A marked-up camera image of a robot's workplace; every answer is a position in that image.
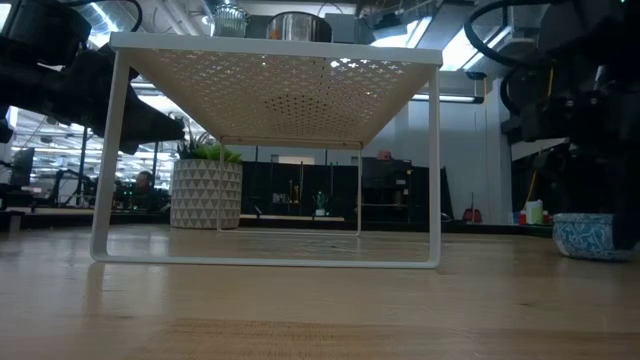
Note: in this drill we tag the white perforated metal shelf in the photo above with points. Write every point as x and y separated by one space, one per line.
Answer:
280 47

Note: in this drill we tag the white plastic jug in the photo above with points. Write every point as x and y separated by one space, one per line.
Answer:
534 214

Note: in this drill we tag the long ceiling light fixture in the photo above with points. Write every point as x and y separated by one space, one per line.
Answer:
450 98

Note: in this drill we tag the blue patterned candle tin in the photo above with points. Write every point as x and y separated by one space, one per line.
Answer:
585 237

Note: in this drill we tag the person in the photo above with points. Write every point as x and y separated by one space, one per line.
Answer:
145 190

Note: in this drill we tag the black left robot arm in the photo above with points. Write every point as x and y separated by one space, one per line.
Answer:
25 95

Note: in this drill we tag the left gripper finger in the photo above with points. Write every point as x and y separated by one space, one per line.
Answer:
179 130
147 122

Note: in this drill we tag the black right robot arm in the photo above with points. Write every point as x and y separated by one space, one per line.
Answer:
590 25

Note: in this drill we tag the black office cabinets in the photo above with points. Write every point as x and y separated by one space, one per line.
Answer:
390 185

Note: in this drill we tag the tin can orange label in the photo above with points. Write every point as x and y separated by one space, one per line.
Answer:
300 27

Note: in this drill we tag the black computer monitor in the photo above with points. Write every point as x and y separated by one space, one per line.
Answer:
22 167

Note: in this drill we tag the succulent in triangle-pattern pot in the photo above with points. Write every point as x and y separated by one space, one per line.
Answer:
200 195

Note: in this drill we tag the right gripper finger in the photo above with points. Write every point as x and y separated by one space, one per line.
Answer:
585 180
627 200

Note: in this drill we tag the red bag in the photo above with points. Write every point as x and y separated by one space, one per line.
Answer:
472 216

